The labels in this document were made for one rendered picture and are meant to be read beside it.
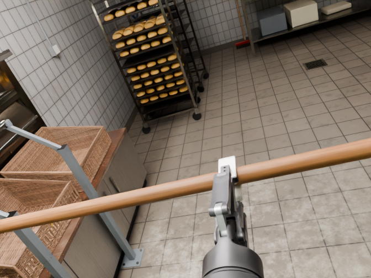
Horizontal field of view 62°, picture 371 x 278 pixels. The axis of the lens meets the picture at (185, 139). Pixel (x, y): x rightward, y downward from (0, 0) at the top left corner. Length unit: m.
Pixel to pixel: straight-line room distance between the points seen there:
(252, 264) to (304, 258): 1.56
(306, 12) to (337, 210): 3.33
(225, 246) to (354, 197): 1.88
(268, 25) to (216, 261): 4.57
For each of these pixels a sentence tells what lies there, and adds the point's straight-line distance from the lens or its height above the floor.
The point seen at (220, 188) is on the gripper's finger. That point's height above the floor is 1.30.
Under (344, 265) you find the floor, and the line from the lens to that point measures 1.92.
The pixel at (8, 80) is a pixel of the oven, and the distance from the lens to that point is 2.50.
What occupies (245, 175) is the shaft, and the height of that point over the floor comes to 1.25.
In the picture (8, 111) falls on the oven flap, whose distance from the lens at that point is 2.43.
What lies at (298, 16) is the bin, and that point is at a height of 0.37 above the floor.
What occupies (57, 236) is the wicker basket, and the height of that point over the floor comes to 0.60.
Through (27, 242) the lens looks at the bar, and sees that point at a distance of 1.49.
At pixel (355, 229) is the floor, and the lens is 2.06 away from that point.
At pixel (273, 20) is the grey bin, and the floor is 0.41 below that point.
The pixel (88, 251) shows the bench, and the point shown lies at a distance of 1.89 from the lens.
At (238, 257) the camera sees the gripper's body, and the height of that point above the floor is 1.28.
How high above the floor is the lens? 1.58
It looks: 30 degrees down
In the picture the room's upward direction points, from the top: 21 degrees counter-clockwise
